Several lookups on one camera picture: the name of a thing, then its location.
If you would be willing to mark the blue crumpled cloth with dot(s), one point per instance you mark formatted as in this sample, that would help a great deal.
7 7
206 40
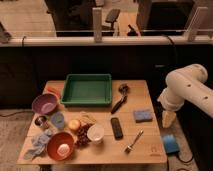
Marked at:
39 143

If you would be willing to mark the green plastic tray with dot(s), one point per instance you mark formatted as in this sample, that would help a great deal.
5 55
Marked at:
87 90

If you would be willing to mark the blue box on floor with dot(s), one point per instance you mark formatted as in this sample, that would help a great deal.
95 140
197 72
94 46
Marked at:
170 144

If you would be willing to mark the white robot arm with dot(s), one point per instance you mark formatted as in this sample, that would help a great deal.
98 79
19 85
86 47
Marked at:
185 84

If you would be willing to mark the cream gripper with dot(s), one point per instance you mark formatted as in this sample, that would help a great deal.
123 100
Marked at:
168 117

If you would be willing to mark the white cup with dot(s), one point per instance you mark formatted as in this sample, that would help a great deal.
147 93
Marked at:
95 133

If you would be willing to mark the orange bowl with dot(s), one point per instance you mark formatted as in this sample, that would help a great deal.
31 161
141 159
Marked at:
55 141

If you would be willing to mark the blue sponge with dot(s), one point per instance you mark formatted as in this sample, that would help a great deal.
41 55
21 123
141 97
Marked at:
142 116

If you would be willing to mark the black office chair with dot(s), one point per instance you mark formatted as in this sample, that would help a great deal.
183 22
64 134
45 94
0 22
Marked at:
110 19

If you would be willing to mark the bunch of dark grapes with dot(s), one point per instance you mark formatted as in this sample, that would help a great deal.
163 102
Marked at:
82 138

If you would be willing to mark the small metal can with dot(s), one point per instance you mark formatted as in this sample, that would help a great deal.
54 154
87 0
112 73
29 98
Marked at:
42 122

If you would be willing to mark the blue plastic cup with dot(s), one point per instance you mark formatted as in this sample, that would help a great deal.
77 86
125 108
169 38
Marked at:
57 120

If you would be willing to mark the orange carrot toy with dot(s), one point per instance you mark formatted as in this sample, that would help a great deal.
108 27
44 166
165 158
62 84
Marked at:
55 91

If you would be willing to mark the white object in bowl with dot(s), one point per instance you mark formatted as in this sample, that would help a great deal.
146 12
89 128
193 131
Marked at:
63 149

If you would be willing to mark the purple bowl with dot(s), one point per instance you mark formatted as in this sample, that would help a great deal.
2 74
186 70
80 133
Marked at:
44 104

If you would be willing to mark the yellow banana peel item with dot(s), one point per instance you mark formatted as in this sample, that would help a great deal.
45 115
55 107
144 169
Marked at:
87 118

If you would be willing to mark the black remote control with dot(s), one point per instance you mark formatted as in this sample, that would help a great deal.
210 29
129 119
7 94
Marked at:
116 127

